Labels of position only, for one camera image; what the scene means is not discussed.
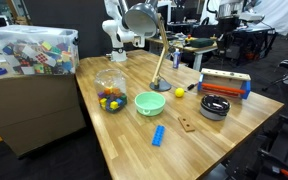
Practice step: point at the clear bin of puzzle cubes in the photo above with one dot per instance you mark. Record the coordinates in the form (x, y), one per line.
(34, 50)

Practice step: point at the yellow lemon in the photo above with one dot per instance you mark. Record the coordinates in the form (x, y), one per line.
(179, 92)

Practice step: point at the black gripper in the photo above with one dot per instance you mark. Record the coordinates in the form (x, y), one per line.
(229, 25)

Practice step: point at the white fabric backdrop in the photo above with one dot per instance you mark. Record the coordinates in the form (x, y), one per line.
(280, 11)

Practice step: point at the wooden background desk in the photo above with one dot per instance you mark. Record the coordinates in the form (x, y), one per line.
(202, 50)

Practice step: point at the black background table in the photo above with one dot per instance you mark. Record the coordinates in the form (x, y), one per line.
(250, 40)

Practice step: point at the black inline lamp switch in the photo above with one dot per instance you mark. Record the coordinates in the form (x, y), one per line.
(192, 86)

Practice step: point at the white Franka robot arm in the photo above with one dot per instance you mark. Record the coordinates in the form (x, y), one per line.
(117, 31)

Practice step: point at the black equipment cart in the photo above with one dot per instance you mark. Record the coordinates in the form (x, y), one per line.
(284, 146)

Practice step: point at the blue toy cube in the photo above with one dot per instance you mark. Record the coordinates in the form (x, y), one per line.
(119, 101)

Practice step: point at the orange toy cube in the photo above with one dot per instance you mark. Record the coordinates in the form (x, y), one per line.
(108, 91)

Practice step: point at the wooden toy toolbox blue ends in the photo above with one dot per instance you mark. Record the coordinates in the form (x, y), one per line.
(224, 77)

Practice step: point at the blue spray bottle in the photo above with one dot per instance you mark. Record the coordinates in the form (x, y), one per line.
(176, 60)

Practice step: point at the clear plastic jar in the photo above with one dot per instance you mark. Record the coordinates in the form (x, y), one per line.
(110, 80)

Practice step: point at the mint green bowl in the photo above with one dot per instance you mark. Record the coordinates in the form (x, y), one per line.
(149, 104)

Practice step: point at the yellow toy cube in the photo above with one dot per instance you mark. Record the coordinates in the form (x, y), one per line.
(114, 105)

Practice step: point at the blue toy building brick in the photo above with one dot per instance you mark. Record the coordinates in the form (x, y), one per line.
(158, 135)

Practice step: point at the grey pot with black lid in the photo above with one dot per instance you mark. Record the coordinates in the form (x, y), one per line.
(214, 107)

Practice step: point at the red toy rod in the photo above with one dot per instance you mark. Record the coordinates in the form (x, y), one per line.
(217, 92)

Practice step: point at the wooden block with two holes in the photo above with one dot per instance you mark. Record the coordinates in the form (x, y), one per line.
(186, 124)

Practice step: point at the cardboard box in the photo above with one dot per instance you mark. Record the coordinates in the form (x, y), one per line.
(30, 110)

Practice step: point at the orange toy rod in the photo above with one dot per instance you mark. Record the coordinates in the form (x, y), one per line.
(222, 88)

